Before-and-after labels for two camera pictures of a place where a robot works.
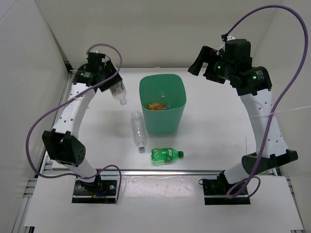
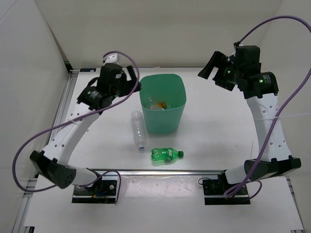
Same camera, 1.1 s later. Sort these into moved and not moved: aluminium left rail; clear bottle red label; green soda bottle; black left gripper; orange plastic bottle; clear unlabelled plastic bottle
Moved: black left gripper; clear bottle red label
Not moved: clear unlabelled plastic bottle; aluminium left rail; orange plastic bottle; green soda bottle
